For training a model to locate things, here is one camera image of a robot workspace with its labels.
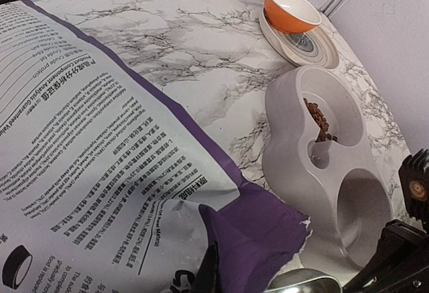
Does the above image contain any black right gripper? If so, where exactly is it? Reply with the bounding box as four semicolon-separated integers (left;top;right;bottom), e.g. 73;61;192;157
343;149;428;292

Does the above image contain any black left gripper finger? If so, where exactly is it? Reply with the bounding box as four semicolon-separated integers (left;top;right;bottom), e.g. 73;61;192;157
192;242;220;293

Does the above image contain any silver metal scoop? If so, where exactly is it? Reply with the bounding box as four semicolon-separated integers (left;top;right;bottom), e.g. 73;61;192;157
265;268;343;293

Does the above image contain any purple puppy food bag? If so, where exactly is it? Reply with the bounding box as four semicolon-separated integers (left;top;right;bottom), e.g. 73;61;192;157
1;0;310;292

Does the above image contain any grey double pet bowl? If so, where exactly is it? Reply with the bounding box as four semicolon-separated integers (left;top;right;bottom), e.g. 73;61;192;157
262;66;393;273

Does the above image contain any brown kibble in back bowl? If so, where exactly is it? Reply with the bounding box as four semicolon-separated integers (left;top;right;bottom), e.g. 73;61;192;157
304;98;338;143

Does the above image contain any spiral pattern ceramic plate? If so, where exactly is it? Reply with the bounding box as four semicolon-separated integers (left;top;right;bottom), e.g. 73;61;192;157
259;8;339;70

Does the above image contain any orange white ceramic bowl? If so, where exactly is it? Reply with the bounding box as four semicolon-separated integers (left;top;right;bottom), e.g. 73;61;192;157
263;0;322;34

